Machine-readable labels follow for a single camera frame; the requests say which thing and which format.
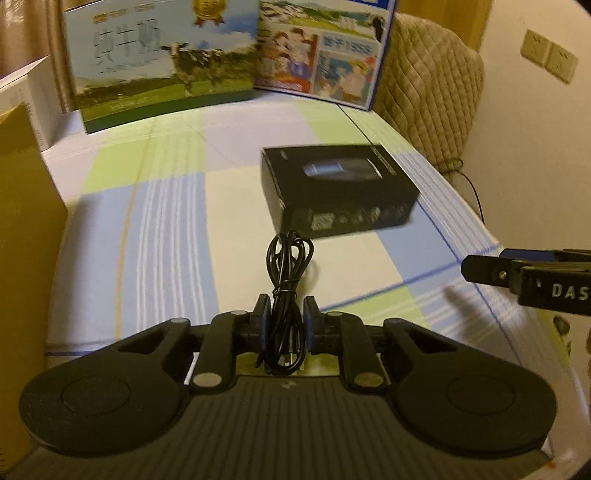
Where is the light blue milk carton box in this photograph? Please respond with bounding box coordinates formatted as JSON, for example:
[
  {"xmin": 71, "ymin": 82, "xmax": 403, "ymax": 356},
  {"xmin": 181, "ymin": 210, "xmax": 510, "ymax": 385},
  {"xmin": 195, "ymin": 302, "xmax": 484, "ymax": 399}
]
[{"xmin": 64, "ymin": 0, "xmax": 260, "ymax": 133}]

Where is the beige curtain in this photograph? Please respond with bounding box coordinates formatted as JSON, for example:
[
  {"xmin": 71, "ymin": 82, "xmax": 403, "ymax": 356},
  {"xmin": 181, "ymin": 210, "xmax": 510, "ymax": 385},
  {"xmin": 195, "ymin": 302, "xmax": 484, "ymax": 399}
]
[{"xmin": 0, "ymin": 0, "xmax": 78, "ymax": 112}]

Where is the white appliance box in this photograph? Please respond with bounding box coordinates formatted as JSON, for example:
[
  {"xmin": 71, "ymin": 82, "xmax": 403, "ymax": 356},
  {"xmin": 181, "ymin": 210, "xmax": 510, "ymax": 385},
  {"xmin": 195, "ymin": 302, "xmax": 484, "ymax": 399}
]
[{"xmin": 1, "ymin": 56, "xmax": 62, "ymax": 151}]

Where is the quilted beige chair cover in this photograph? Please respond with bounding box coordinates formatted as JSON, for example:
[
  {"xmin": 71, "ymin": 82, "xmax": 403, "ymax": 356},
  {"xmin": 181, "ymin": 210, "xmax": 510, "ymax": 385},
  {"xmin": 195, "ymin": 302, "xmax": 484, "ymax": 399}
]
[{"xmin": 373, "ymin": 14, "xmax": 485, "ymax": 176}]

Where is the brown cardboard box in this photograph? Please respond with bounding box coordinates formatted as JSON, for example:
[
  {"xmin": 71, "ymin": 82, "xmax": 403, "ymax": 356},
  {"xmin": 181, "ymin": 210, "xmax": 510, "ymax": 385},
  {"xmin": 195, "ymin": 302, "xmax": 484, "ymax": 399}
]
[{"xmin": 0, "ymin": 105, "xmax": 67, "ymax": 472}]

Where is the black power cable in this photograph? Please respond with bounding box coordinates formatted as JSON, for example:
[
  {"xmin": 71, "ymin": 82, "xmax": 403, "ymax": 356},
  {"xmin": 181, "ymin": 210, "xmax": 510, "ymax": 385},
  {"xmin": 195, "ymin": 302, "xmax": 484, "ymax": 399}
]
[{"xmin": 438, "ymin": 157, "xmax": 486, "ymax": 225}]

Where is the black usb cable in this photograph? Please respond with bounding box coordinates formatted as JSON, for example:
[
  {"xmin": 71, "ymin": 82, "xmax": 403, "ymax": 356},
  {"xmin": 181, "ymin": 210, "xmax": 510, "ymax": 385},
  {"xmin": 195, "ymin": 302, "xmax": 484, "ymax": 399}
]
[{"xmin": 254, "ymin": 230, "xmax": 316, "ymax": 375}]

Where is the double wall socket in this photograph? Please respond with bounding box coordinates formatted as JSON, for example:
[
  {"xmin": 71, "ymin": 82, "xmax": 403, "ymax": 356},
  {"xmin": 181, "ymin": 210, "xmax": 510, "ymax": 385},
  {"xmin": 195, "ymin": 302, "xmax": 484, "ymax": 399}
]
[{"xmin": 521, "ymin": 30, "xmax": 579, "ymax": 84}]

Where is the dark blue milk carton box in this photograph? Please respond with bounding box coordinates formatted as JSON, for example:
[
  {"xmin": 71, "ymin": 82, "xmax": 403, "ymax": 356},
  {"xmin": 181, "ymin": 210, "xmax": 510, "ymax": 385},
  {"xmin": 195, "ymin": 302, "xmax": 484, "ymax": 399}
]
[{"xmin": 256, "ymin": 0, "xmax": 397, "ymax": 110}]

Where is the plaid tablecloth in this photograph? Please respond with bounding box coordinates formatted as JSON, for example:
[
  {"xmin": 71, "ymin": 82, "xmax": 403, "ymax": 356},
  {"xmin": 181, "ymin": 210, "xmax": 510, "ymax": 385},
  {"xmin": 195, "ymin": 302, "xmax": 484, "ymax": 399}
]
[{"xmin": 44, "ymin": 93, "xmax": 590, "ymax": 458}]

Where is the black product box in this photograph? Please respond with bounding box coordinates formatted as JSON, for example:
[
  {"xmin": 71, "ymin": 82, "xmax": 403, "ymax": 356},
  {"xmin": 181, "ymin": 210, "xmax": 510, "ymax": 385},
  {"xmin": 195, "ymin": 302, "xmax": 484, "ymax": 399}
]
[{"xmin": 260, "ymin": 144, "xmax": 420, "ymax": 239}]

